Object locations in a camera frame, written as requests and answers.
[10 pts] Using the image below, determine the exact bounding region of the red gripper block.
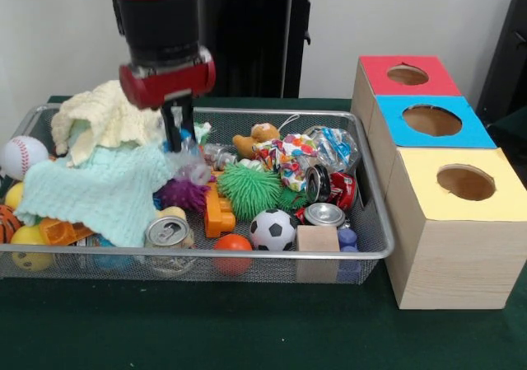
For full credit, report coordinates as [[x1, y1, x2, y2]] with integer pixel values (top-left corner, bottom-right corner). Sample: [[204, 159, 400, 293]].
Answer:
[[119, 46, 217, 154]]

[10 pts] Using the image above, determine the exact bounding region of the cream yellow cloth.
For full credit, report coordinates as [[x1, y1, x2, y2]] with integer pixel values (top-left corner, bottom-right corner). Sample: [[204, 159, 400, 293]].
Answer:
[[50, 79, 166, 168]]

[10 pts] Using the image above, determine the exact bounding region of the clear mesh bin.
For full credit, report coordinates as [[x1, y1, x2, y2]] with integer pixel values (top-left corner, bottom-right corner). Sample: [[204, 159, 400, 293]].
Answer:
[[0, 102, 395, 284]]

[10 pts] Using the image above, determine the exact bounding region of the wooden box with three holes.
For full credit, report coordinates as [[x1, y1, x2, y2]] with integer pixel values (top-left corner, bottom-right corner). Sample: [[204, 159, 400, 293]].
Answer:
[[350, 54, 527, 310]]

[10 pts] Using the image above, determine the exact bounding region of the purple spiky ball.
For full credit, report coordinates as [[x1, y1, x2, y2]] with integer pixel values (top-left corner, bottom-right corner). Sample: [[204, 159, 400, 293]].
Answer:
[[154, 178, 212, 214]]

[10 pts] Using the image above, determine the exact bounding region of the green spiky ball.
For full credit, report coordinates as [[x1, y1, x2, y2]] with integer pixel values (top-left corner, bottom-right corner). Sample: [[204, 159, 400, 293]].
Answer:
[[217, 163, 308, 222]]

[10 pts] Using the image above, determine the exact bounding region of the orange plastic brick toy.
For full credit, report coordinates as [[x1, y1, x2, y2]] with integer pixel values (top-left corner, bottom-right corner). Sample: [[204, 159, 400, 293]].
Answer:
[[203, 182, 236, 239]]

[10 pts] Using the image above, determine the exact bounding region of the mint green cloth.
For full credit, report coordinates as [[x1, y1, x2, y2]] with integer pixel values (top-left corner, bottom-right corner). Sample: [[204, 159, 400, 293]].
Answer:
[[15, 121, 213, 248]]

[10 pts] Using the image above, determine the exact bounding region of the silver can with pull tab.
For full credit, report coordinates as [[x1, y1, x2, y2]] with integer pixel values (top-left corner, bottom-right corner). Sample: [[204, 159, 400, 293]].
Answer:
[[143, 215, 195, 251]]

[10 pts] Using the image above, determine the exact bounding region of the orange red ball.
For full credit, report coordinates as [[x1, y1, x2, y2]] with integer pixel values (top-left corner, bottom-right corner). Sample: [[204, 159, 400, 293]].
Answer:
[[212, 233, 253, 276]]

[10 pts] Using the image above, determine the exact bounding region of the black and white soccer ball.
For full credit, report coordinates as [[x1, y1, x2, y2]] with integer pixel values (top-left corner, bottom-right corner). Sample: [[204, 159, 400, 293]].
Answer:
[[250, 208, 298, 251]]

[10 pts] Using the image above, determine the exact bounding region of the white baseball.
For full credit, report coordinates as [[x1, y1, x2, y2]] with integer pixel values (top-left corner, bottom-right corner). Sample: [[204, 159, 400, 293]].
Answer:
[[0, 135, 49, 180]]

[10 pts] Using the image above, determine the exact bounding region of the wooden cube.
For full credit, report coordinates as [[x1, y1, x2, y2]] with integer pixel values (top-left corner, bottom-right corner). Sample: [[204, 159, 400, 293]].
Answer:
[[296, 224, 342, 283]]

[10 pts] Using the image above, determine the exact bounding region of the side table with green cloth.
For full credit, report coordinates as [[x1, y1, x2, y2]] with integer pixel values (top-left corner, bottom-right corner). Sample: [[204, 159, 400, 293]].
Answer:
[[485, 108, 527, 173]]

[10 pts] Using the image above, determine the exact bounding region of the black chair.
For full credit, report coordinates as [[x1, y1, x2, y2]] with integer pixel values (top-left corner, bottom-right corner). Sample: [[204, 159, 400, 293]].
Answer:
[[475, 0, 527, 119]]

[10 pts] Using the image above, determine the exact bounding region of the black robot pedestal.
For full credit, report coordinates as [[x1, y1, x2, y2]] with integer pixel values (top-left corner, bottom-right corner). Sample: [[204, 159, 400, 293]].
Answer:
[[193, 0, 333, 99]]

